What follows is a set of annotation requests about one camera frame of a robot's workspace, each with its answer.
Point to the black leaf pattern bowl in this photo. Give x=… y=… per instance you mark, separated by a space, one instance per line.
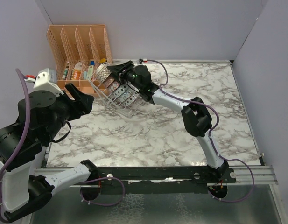
x=108 y=81

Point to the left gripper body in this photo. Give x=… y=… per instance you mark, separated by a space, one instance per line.
x=74 y=109

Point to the pink patterned bowl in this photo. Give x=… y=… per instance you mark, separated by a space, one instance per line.
x=130 y=100

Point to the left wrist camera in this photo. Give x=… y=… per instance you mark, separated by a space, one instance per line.
x=46 y=80

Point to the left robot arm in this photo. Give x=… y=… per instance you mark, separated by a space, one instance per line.
x=41 y=116

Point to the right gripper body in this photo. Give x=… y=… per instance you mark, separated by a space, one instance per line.
x=127 y=76

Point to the yellow black tool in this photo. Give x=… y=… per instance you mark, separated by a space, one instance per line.
x=102 y=60

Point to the red lattice bowl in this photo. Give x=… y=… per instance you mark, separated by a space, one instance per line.
x=113 y=86

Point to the light blue floral bowl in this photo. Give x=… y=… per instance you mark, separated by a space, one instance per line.
x=124 y=96

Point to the orange plastic desk organizer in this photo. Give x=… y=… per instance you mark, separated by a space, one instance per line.
x=73 y=43

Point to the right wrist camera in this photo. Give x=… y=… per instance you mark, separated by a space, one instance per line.
x=141 y=61

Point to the white wire dish rack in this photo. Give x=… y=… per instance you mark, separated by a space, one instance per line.
x=110 y=101

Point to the orange packet in organizer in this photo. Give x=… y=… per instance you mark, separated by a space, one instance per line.
x=77 y=70

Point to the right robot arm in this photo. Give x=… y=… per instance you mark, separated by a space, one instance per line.
x=195 y=114

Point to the dark blue triangle bowl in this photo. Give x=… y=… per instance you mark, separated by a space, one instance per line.
x=119 y=91

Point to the green white box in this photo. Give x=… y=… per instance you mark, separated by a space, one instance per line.
x=90 y=71

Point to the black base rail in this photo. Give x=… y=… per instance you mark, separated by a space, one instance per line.
x=165 y=180

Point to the brown geometric bowl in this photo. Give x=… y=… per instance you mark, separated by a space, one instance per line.
x=102 y=73

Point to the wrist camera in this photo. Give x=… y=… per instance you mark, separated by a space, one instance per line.
x=141 y=61
x=46 y=80

